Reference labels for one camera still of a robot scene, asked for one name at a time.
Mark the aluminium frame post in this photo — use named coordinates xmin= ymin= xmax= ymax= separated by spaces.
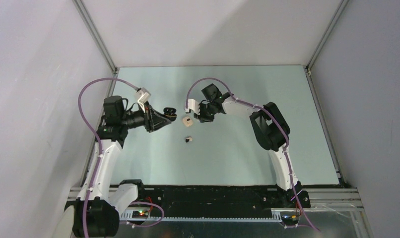
xmin=305 ymin=0 xmax=350 ymax=75
xmin=72 ymin=0 xmax=118 ymax=74

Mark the left aluminium frame post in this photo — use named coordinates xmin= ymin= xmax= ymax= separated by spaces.
xmin=72 ymin=0 xmax=118 ymax=74

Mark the black glossy earbud charging case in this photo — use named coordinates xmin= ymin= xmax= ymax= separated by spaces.
xmin=163 ymin=107 xmax=177 ymax=121

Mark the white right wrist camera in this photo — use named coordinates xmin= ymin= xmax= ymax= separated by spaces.
xmin=185 ymin=99 xmax=200 ymax=114

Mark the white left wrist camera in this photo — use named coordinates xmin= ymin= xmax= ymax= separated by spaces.
xmin=135 ymin=87 xmax=151 ymax=112

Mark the right aluminium frame post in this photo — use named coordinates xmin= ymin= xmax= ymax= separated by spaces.
xmin=305 ymin=0 xmax=350 ymax=75

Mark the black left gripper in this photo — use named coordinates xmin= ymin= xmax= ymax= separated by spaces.
xmin=120 ymin=101 xmax=171 ymax=132

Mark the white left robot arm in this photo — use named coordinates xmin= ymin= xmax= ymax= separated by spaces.
xmin=71 ymin=96 xmax=177 ymax=238

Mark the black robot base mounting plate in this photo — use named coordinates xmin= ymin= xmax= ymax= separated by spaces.
xmin=130 ymin=185 xmax=299 ymax=217

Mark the green circuit board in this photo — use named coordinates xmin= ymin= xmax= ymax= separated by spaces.
xmin=281 ymin=215 xmax=301 ymax=221
xmin=132 ymin=210 xmax=150 ymax=219

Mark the right green circuit board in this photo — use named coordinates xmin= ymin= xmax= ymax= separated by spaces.
xmin=281 ymin=215 xmax=301 ymax=221

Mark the beige square earbud case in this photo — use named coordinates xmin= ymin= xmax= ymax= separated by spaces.
xmin=182 ymin=116 xmax=194 ymax=127

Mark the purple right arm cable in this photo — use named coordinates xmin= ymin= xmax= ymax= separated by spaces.
xmin=186 ymin=77 xmax=321 ymax=233

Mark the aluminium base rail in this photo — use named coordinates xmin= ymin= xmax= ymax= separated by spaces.
xmin=306 ymin=188 xmax=364 ymax=212

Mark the white slotted cable duct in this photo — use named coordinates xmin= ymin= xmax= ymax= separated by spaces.
xmin=120 ymin=209 xmax=282 ymax=223

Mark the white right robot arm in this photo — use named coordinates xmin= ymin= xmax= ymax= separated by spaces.
xmin=185 ymin=84 xmax=311 ymax=208

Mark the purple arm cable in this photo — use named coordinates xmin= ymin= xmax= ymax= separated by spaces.
xmin=186 ymin=77 xmax=321 ymax=233
xmin=78 ymin=77 xmax=165 ymax=238

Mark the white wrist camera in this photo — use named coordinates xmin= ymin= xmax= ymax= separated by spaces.
xmin=185 ymin=99 xmax=200 ymax=114
xmin=135 ymin=87 xmax=151 ymax=112

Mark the left green circuit board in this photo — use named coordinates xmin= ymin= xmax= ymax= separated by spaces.
xmin=132 ymin=210 xmax=150 ymax=219

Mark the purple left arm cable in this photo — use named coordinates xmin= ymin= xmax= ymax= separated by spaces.
xmin=78 ymin=77 xmax=165 ymax=238

